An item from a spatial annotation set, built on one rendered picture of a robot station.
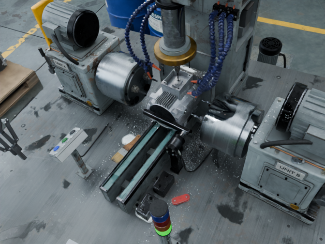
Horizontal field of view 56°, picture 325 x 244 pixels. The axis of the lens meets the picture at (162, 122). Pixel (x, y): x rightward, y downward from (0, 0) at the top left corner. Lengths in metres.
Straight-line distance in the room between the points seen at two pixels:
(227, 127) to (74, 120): 0.94
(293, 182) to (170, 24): 0.75
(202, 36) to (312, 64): 2.07
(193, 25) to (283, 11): 2.68
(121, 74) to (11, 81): 2.01
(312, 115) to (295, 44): 2.52
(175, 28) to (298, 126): 0.56
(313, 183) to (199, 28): 0.80
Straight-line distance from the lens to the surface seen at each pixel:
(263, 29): 3.73
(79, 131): 1.41
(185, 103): 1.44
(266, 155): 1.20
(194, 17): 1.44
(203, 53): 1.52
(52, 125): 1.87
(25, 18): 4.54
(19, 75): 3.40
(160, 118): 1.43
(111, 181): 1.42
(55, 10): 1.67
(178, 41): 1.24
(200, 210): 1.45
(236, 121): 1.27
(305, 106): 1.10
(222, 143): 1.31
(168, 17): 1.18
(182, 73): 1.48
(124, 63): 1.53
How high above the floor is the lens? 2.15
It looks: 52 degrees down
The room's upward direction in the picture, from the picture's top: 8 degrees counter-clockwise
